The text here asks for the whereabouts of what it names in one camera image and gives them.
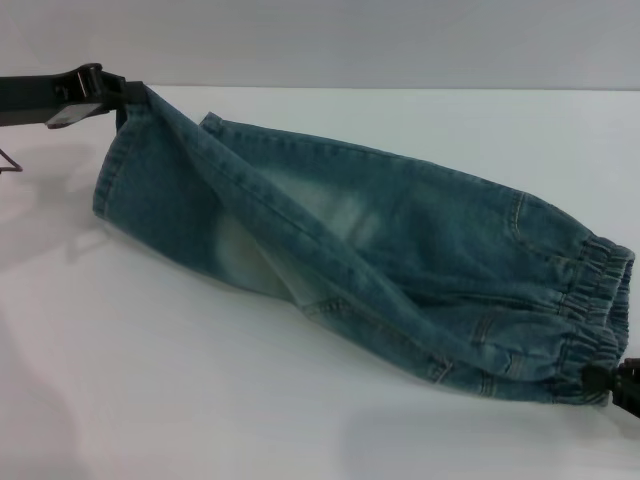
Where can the blue denim shorts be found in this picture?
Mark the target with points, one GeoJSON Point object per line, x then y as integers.
{"type": "Point", "coordinates": [400, 250]}

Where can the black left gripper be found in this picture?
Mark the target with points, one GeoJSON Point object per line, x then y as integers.
{"type": "Point", "coordinates": [35, 95]}

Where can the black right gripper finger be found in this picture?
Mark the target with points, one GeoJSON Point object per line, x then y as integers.
{"type": "Point", "coordinates": [625, 400]}
{"type": "Point", "coordinates": [597, 377]}

